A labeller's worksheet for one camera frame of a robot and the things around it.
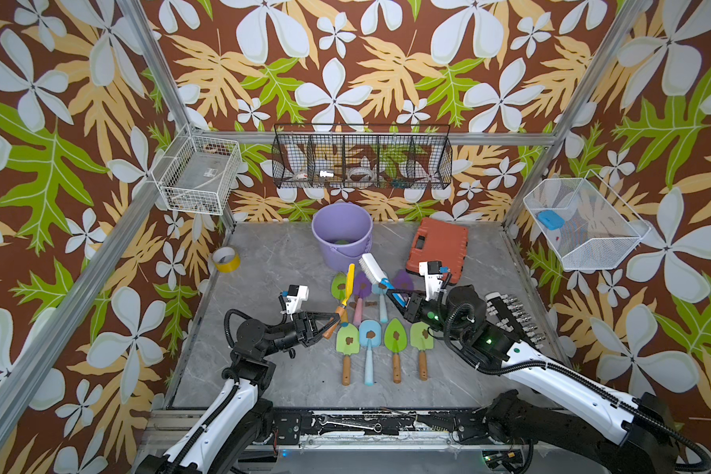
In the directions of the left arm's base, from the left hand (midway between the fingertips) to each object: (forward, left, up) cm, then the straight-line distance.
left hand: (338, 320), depth 67 cm
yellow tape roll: (+37, +45, -26) cm, 64 cm away
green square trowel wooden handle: (+4, -2, -24) cm, 25 cm away
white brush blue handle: (+12, -9, +1) cm, 15 cm away
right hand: (+7, -11, +1) cm, 13 cm away
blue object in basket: (+32, -62, +1) cm, 70 cm away
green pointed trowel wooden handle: (+5, -16, -25) cm, 30 cm away
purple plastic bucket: (+48, 0, -23) cm, 53 cm away
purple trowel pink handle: (+24, -6, -25) cm, 35 cm away
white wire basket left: (+42, +43, +9) cm, 61 cm away
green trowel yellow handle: (+25, +2, -25) cm, 36 cm away
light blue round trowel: (+7, -9, -24) cm, 27 cm away
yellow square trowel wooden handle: (+10, -3, +4) cm, 11 cm away
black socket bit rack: (+14, -54, -24) cm, 61 cm away
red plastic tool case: (+42, -35, -19) cm, 57 cm away
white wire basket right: (+28, -70, +3) cm, 75 cm away
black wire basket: (+56, -6, +7) cm, 57 cm away
